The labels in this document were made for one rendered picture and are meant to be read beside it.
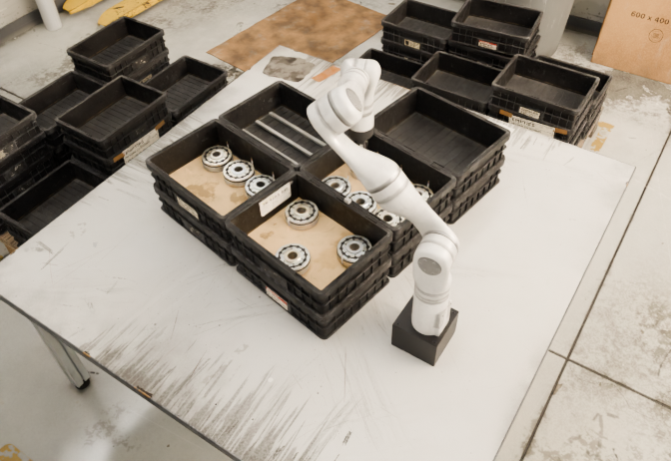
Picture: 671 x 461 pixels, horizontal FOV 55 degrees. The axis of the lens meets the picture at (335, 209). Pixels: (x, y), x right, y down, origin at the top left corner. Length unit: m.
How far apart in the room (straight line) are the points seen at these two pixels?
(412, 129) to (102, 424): 1.60
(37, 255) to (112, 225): 0.25
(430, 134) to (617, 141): 1.70
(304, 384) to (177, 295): 0.50
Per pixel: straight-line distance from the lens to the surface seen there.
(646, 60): 4.34
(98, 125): 3.11
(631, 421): 2.71
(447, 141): 2.27
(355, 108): 1.38
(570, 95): 3.18
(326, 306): 1.74
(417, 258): 1.53
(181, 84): 3.45
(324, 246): 1.90
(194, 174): 2.19
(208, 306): 1.97
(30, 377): 2.91
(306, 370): 1.81
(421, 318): 1.70
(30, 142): 3.15
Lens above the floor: 2.27
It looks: 46 degrees down
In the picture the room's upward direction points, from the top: 2 degrees counter-clockwise
